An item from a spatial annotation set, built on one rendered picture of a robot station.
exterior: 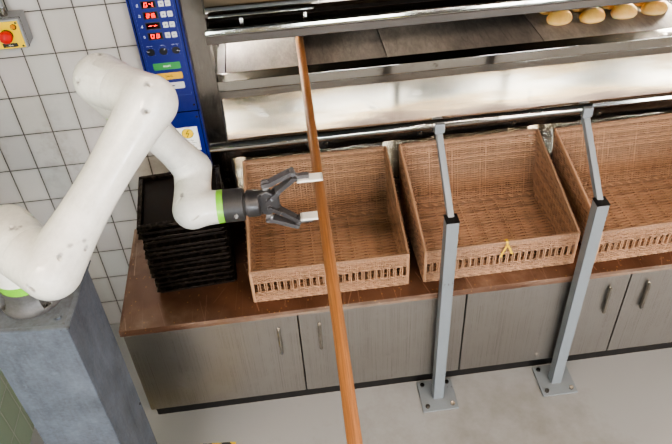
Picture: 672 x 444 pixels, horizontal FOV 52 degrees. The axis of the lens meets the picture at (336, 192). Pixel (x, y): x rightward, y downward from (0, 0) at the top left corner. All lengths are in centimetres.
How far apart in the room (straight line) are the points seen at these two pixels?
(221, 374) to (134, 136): 137
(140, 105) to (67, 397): 81
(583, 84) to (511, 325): 94
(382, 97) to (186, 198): 97
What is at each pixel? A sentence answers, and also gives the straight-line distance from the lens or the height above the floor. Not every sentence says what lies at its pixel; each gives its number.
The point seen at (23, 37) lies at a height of 145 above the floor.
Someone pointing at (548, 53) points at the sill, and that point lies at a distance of 264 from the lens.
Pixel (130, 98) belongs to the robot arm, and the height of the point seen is 165.
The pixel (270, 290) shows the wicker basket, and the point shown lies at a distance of 241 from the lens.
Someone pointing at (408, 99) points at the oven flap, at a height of 103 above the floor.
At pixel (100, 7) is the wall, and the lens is 237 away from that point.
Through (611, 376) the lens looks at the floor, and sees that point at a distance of 308.
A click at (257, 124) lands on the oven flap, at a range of 254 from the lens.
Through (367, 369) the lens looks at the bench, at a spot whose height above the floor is 18.
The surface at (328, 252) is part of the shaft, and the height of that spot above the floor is 120.
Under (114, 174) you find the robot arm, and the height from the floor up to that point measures 154.
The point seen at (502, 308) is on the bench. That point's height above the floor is 44.
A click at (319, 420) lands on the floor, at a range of 283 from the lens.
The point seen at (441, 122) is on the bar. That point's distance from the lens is 219.
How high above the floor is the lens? 240
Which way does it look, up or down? 40 degrees down
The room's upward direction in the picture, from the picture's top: 4 degrees counter-clockwise
